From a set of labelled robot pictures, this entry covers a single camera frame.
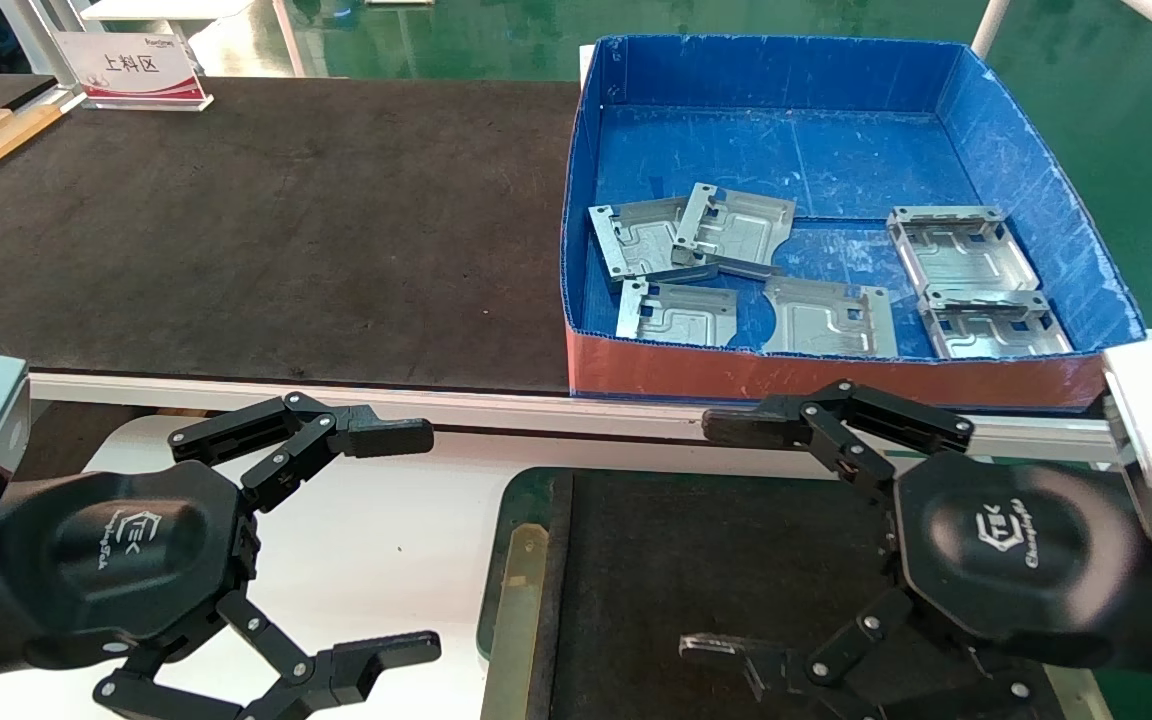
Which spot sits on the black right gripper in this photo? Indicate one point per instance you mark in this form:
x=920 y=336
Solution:
x=1006 y=550

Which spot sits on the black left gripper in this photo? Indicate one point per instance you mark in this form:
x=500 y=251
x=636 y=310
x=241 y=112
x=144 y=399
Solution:
x=116 y=560

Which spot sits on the stamped grey metal plate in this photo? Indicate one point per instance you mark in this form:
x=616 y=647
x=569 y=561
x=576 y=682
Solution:
x=996 y=335
x=966 y=255
x=741 y=225
x=681 y=318
x=636 y=245
x=826 y=320

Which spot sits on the black tray container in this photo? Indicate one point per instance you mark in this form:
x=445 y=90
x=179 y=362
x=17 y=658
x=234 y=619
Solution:
x=686 y=560

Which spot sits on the brass tray side strip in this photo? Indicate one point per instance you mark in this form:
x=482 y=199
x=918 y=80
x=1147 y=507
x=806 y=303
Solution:
x=516 y=620

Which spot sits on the black conveyor belt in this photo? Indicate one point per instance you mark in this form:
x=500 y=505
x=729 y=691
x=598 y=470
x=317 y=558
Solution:
x=286 y=230

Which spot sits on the blue cardboard box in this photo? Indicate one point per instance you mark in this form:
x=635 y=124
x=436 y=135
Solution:
x=786 y=150

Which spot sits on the white red sign placard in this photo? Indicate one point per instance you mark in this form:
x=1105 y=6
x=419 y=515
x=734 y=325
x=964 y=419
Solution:
x=131 y=65

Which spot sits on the aluminium conveyor frame rail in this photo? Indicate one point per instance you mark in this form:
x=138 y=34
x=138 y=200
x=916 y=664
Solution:
x=436 y=410

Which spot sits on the aluminium frame post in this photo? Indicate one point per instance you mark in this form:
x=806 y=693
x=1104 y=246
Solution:
x=36 y=40

